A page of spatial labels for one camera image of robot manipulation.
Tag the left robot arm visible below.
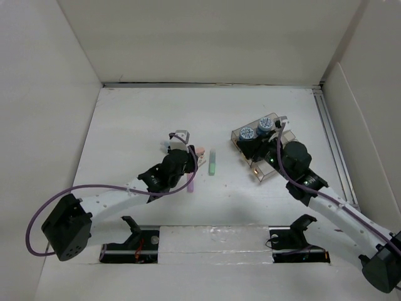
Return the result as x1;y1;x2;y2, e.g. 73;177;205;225
41;145;198;261

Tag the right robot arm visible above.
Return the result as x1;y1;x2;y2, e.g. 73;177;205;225
236;133;400;293

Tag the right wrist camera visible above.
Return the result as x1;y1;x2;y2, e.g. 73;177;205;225
273;116;291;132

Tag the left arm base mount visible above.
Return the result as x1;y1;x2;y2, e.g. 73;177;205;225
99;216;160;264

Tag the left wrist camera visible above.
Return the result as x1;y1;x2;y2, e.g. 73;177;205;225
169;130;190;151

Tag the pink mini stapler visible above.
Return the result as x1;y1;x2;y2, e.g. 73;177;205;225
195;147;206;157

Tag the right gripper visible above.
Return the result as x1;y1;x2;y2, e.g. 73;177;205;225
236;130;293;181

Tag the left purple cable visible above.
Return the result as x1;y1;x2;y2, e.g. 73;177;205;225
26;133;198;256

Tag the purple cable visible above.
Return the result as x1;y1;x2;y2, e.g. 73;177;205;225
277;122;401;255
26;133;198;256

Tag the clear three-drawer organizer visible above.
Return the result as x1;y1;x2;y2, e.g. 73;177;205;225
231;113;279;182

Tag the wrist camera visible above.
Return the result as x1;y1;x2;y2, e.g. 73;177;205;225
273;116;291;132
169;130;190;151

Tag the white staples box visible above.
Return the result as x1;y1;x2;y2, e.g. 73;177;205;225
197;156;206;167

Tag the blue round jar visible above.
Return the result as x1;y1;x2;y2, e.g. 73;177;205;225
238;127;255;140
256;117;273;135

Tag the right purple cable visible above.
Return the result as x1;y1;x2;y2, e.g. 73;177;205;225
277;122;401;255

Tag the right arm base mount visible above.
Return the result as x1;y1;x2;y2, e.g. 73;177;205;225
265;214;330;263

